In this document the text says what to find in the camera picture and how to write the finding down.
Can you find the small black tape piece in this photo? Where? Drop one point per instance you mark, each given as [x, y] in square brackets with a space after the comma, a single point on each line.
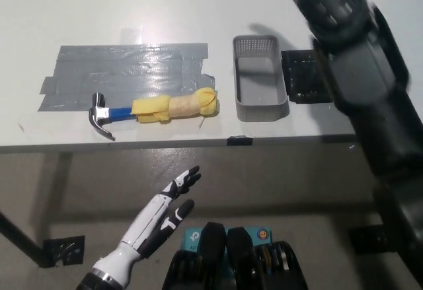
[239, 140]

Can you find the gray duct tape patch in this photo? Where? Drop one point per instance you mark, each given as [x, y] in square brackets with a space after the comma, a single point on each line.
[125, 68]

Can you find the gray perforated plastic container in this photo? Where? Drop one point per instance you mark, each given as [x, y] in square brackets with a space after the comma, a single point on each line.
[261, 105]

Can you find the blue hammer with yellow foam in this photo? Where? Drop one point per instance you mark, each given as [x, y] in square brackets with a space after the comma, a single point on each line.
[152, 108]

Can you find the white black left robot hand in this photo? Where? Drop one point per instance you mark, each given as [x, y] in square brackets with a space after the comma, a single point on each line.
[158, 214]

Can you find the black tape patch on desk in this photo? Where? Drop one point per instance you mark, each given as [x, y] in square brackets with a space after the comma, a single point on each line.
[304, 78]

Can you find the black table leg brace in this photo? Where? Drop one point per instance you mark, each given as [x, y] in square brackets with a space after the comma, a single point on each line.
[20, 237]

